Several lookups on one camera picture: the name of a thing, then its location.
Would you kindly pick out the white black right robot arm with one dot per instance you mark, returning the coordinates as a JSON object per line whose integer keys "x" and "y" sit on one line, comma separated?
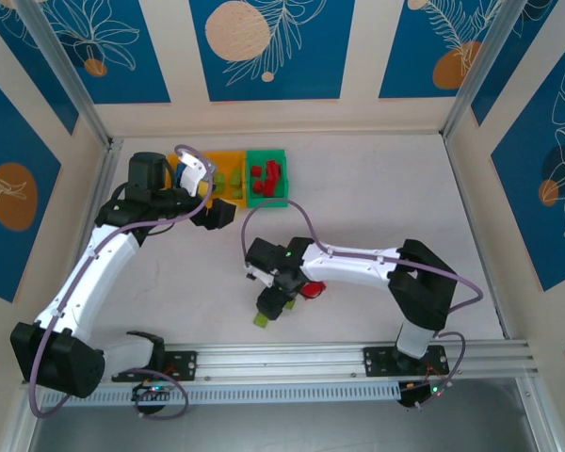
{"x": 353, "y": 266}

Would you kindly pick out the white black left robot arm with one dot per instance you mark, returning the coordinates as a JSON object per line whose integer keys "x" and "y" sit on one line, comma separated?
{"x": 89, "y": 282}

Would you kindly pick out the blue lego brick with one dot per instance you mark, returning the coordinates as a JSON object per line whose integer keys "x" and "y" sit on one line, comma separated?
{"x": 184, "y": 168}

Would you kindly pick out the green plastic bin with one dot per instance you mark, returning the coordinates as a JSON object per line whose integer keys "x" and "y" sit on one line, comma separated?
{"x": 263, "y": 155}

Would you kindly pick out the grey metal panel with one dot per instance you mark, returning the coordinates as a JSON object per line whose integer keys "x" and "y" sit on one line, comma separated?
{"x": 282, "y": 431}

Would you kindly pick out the controller board with leds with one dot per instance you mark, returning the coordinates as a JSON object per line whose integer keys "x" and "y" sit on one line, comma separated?
{"x": 153, "y": 392}
{"x": 416, "y": 393}

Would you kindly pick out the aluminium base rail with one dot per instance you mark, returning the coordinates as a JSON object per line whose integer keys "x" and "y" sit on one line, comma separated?
{"x": 282, "y": 362}

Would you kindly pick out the short aluminium frame post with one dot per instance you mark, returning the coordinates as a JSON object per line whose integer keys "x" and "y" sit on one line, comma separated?
{"x": 539, "y": 419}
{"x": 19, "y": 433}

